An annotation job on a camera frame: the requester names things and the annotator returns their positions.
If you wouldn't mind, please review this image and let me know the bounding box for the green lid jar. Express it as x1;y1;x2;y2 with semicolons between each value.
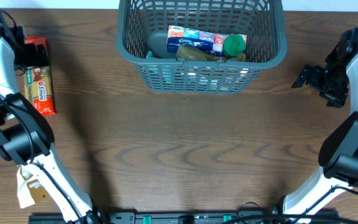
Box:
223;34;247;57

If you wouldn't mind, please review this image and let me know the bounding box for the colourful tissue pack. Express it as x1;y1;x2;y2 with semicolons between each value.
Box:
167;26;231;57

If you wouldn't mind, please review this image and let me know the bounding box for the spaghetti pasta packet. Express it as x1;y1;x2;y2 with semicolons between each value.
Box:
24;37;56;116

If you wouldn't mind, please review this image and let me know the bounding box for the white tan pouch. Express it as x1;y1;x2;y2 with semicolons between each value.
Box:
16;166;50;208

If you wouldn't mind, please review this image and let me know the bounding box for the teal snack packet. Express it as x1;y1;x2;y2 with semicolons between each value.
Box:
146;50;172;84

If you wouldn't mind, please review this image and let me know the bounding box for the grey plastic basket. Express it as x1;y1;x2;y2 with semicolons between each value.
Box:
116;0;287;94

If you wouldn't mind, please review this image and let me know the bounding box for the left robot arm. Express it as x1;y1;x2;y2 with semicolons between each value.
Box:
0;9;108;223

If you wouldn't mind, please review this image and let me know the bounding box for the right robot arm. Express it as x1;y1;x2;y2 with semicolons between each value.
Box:
273;27;358;223

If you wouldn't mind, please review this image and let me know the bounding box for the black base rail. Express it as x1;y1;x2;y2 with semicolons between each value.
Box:
28;206;339;224

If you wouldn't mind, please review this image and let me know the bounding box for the gold foil snack bag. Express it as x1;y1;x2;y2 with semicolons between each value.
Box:
176;45;247;62

